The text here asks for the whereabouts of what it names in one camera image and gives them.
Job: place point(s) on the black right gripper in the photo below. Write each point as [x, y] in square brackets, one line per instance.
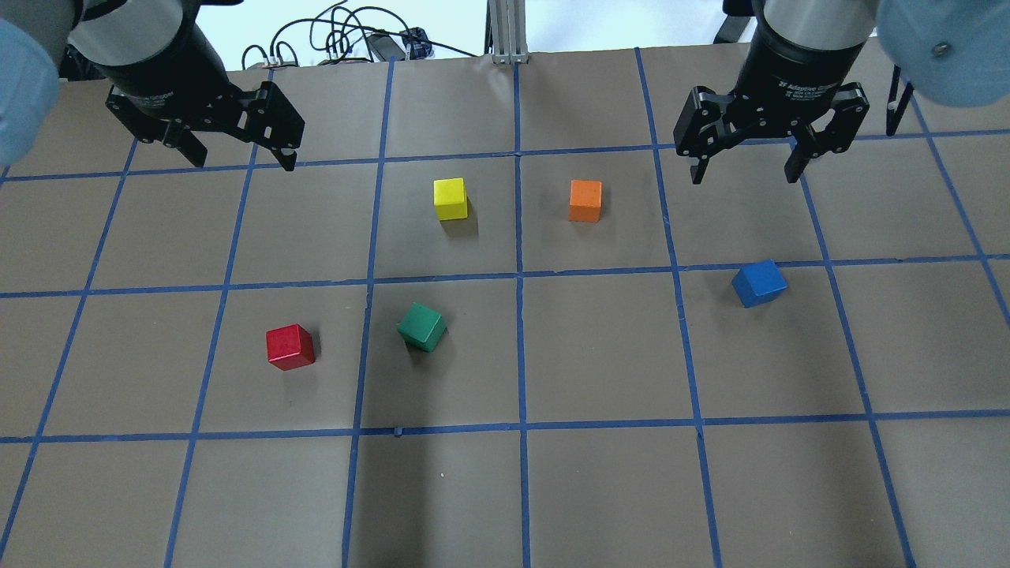
[797, 69]

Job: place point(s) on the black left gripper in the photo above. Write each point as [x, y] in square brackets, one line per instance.
[167, 69]

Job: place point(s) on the red wooden block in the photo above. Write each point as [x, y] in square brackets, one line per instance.
[290, 347]

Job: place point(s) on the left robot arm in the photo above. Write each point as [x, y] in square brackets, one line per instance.
[35, 35]

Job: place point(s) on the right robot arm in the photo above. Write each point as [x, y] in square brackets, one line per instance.
[955, 53]

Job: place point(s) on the blue wooden block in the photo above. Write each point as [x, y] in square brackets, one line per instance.
[759, 283]

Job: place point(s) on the orange wooden block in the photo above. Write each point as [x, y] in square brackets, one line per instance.
[585, 201]

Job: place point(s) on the yellow wooden block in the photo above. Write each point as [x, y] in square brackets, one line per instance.
[450, 199]

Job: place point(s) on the green wooden block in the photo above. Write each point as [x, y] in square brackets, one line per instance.
[422, 327]

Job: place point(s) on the black power adapter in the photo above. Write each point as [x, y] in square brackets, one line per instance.
[384, 48]

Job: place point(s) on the aluminium frame post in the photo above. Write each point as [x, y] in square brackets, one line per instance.
[506, 32]

